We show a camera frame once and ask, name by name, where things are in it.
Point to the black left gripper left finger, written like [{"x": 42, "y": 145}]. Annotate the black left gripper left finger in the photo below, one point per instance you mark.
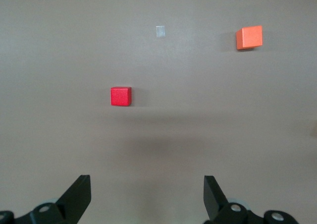
[{"x": 74, "y": 201}]

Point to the orange cube block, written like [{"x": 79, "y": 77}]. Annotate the orange cube block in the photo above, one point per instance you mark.
[{"x": 250, "y": 37}]

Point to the red cube block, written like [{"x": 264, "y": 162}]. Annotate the red cube block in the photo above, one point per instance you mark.
[{"x": 120, "y": 97}]

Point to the small clear tape patch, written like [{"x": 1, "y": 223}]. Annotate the small clear tape patch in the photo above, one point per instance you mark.
[{"x": 160, "y": 31}]

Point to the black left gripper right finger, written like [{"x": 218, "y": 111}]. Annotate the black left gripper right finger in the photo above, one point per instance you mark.
[{"x": 215, "y": 204}]

